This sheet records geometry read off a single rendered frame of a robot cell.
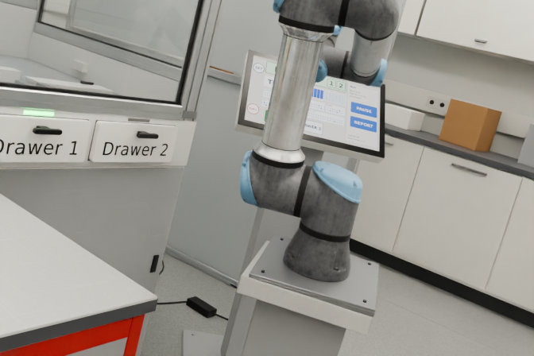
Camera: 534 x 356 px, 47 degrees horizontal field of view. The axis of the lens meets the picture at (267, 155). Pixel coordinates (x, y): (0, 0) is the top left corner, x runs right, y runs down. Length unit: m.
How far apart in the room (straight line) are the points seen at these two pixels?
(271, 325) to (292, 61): 0.56
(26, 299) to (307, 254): 0.58
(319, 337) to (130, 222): 0.76
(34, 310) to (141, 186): 0.89
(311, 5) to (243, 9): 1.95
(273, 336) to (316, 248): 0.21
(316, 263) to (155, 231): 0.76
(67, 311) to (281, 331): 0.52
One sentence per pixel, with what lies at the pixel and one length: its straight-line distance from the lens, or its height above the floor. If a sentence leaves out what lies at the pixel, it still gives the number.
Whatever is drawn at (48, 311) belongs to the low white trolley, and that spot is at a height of 0.76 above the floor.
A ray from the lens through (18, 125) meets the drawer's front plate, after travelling 1.52.
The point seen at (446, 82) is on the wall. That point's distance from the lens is 4.74.
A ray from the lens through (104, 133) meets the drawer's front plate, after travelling 1.67.
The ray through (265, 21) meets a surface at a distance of 3.07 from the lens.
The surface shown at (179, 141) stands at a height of 0.88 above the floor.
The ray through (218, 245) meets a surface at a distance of 3.22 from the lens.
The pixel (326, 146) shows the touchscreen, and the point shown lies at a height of 0.95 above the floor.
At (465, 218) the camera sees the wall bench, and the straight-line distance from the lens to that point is 4.00.
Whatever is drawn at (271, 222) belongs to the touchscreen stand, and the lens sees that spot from 2.19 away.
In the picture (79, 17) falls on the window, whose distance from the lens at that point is 1.59.
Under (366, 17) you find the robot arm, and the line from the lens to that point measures 1.22.
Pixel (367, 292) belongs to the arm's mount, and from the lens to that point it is 1.34.
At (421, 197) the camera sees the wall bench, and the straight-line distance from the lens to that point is 4.05.
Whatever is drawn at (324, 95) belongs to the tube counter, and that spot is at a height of 1.11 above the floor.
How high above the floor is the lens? 1.23
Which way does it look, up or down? 10 degrees down
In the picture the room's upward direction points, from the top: 15 degrees clockwise
